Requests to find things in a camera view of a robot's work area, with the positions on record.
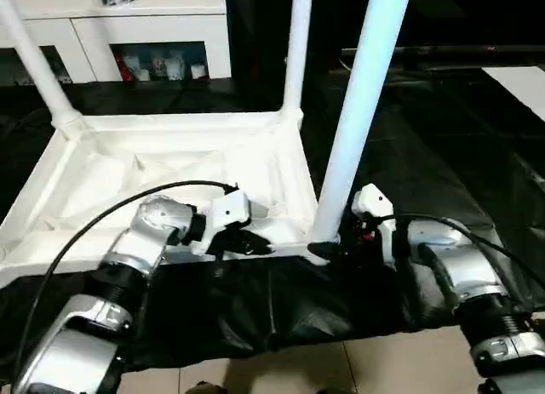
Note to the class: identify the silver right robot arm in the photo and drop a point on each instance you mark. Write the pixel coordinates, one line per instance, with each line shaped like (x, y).
(468, 275)

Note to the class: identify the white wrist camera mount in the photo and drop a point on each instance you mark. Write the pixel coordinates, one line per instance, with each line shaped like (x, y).
(374, 200)
(227, 209)

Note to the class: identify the long black bar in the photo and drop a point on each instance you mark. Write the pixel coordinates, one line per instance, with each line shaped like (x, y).
(447, 51)

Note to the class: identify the white plastic table top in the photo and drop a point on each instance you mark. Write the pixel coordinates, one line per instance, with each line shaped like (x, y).
(170, 138)

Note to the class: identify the dark robot torso part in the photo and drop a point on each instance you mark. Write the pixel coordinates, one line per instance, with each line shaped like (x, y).
(206, 388)

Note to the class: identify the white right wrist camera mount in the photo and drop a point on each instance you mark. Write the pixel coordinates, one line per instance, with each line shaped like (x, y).
(374, 200)

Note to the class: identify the white cabinet with glass doors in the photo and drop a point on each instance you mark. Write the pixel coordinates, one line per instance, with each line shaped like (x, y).
(149, 32)

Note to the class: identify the black glossy mat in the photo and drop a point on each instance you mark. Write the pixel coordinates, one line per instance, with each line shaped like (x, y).
(426, 155)

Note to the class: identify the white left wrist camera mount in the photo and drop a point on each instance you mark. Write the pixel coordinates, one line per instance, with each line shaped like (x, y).
(227, 209)

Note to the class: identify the white flat panel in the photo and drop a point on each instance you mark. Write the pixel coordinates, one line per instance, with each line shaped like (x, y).
(519, 87)

